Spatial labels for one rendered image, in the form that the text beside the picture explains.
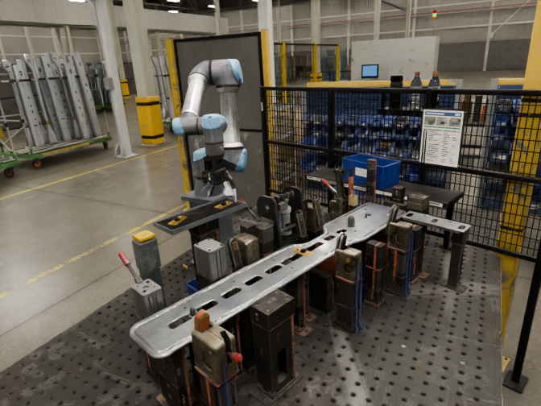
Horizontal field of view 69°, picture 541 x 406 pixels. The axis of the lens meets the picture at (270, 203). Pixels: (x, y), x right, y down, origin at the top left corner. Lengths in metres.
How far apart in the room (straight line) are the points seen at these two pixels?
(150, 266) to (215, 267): 0.24
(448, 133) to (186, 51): 3.08
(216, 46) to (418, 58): 4.96
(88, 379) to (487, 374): 1.38
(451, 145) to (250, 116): 2.38
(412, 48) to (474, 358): 7.24
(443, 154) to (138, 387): 1.79
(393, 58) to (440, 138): 6.29
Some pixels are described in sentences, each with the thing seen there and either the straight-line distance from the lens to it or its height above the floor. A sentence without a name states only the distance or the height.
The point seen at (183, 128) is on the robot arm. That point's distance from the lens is 1.66.
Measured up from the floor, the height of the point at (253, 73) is 1.61.
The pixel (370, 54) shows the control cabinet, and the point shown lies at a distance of 8.59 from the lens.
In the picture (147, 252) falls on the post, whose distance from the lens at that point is 1.48.
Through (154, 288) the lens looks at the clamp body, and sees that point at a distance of 1.33.
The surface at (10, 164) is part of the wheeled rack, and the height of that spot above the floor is 0.24.
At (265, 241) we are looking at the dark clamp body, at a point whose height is 1.02.
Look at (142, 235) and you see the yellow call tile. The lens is 1.48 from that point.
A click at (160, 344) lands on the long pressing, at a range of 1.20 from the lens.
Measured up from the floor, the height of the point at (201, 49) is 1.87.
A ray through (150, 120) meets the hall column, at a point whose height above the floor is 0.59.
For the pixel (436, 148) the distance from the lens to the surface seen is 2.29.
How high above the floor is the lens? 1.73
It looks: 20 degrees down
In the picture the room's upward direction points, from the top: 3 degrees counter-clockwise
